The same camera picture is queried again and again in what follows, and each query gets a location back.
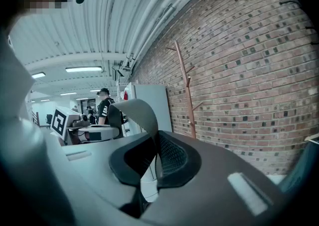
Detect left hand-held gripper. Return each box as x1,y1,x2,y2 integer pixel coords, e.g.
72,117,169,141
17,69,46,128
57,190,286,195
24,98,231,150
49,106,120,146

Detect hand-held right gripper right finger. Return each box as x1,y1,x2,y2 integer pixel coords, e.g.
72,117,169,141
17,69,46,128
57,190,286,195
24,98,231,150
139,130,300,226

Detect wooden coat rack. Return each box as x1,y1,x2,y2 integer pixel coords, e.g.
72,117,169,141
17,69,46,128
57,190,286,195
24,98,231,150
166,40,204,139

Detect white metal cabinet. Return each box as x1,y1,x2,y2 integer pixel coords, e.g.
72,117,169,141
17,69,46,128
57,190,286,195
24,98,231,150
119,82,173,136

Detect person's beige shirt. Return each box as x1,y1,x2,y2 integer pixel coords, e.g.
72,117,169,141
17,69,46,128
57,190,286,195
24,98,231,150
0,24,37,123

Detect white ceiling pipes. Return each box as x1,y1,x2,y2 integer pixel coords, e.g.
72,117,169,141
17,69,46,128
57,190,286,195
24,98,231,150
123,0,226,71

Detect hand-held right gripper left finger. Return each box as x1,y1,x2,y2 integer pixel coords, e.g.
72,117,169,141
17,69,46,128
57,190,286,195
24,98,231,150
42,130,158,226

